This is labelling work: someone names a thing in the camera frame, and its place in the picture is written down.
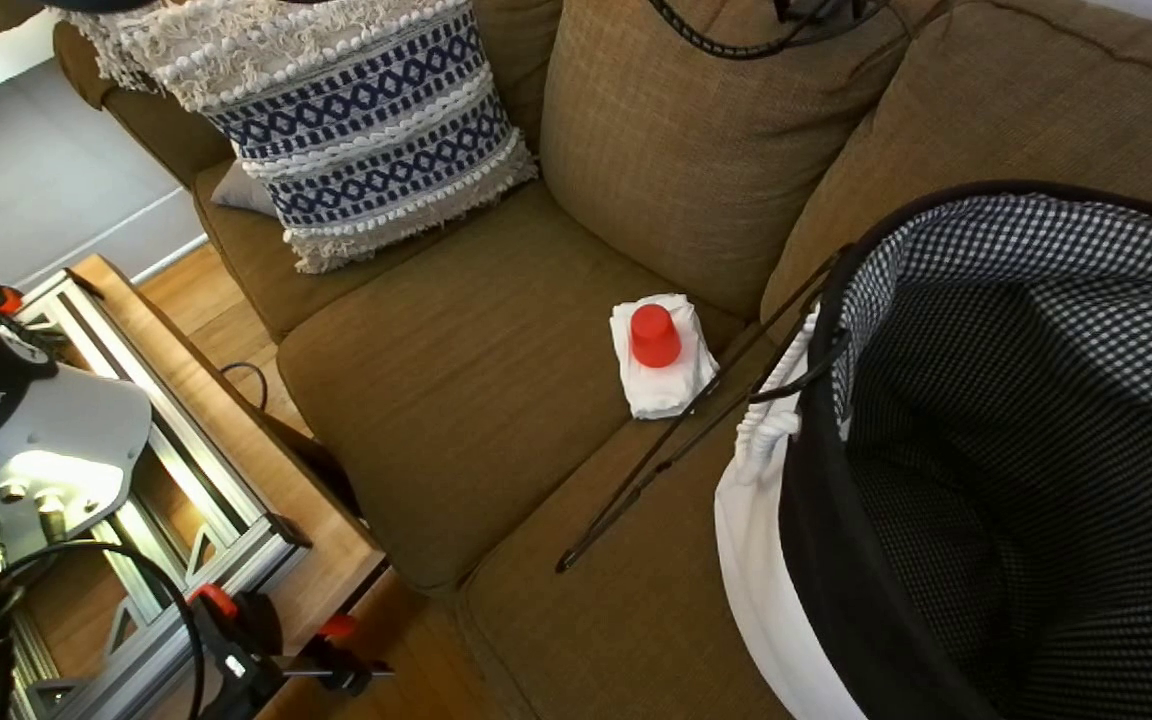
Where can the cream blue fringed pillow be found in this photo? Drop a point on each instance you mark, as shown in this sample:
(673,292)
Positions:
(364,120)

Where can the orange black clamp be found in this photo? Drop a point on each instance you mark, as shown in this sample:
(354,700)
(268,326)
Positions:
(245,640)

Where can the red plastic cup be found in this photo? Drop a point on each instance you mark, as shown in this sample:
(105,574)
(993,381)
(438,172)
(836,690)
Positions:
(655,336)

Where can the white black laundry basket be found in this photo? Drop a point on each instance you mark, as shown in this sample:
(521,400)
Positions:
(942,491)

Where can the white folded cloth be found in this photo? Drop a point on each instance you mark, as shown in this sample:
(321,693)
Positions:
(663,392)

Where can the brown fabric couch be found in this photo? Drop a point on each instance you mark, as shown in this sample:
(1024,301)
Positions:
(467,381)

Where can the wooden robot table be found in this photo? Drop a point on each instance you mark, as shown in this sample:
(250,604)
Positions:
(102,625)

